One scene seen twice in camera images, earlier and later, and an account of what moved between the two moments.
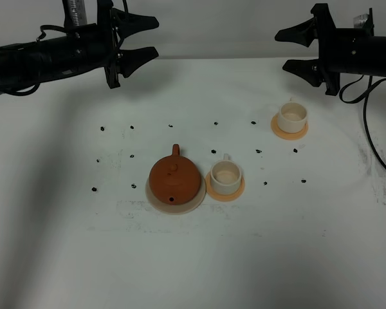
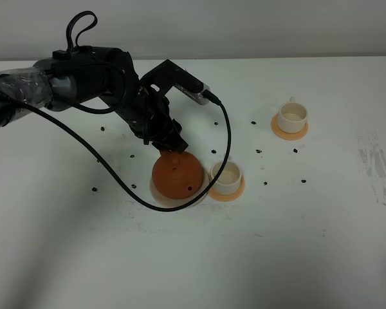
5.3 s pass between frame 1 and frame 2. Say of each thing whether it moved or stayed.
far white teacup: stayed
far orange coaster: stayed
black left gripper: moved
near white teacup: stayed
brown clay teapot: moved
